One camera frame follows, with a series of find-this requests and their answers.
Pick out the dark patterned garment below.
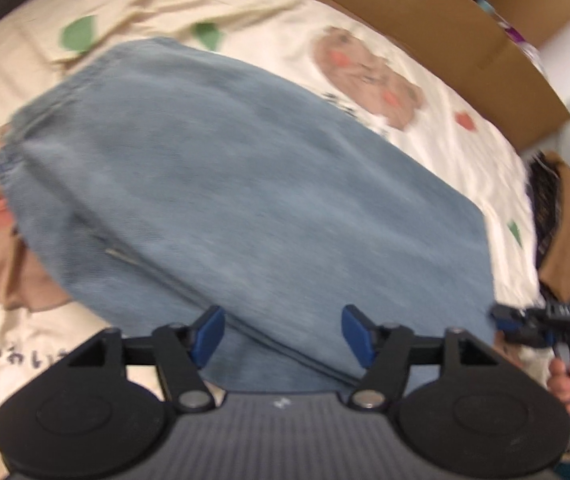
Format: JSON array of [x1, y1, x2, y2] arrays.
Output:
[[526, 159, 566, 272]]

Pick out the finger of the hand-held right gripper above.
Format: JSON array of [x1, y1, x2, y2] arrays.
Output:
[[490, 304, 556, 347]]

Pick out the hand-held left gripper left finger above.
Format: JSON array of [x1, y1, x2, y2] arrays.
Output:
[[65, 305, 226, 414]]

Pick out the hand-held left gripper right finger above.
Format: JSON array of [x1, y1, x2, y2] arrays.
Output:
[[341, 304, 503, 411]]

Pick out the flattened brown cardboard sheet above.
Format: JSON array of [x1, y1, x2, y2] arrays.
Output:
[[275, 0, 570, 152]]

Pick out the purple detergent bag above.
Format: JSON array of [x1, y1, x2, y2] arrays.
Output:
[[499, 14, 532, 47]]

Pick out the cream bear print blanket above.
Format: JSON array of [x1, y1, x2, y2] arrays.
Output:
[[0, 0, 546, 480]]

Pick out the light blue jeans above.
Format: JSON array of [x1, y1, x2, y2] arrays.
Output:
[[0, 36, 499, 397]]

